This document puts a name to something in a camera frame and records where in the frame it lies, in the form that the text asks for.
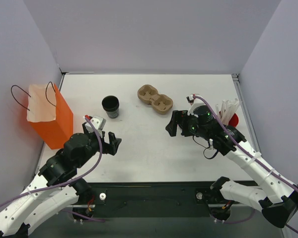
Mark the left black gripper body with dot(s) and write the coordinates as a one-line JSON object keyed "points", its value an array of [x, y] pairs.
{"points": [[106, 145]]}

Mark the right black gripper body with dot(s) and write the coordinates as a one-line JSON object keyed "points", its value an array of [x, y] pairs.
{"points": [[183, 124]]}

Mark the black paper coffee cup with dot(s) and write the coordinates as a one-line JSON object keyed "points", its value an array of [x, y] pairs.
{"points": [[111, 106]]}

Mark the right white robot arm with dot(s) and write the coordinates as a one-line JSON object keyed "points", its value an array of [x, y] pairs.
{"points": [[276, 198]]}

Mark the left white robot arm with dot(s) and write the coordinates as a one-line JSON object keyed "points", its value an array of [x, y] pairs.
{"points": [[56, 185]]}

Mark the brown cardboard cup carrier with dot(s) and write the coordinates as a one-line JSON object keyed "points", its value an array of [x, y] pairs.
{"points": [[149, 95]]}

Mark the red plastic cup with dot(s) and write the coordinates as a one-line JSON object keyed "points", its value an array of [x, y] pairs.
{"points": [[234, 120]]}

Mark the orange paper bag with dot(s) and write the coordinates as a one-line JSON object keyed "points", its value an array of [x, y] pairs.
{"points": [[48, 113]]}

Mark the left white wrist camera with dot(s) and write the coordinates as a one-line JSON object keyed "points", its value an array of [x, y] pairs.
{"points": [[97, 122]]}

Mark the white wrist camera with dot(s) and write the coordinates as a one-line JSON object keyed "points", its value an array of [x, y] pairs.
{"points": [[196, 104], [97, 122]]}

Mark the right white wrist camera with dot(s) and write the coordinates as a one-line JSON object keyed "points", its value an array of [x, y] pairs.
{"points": [[196, 104]]}

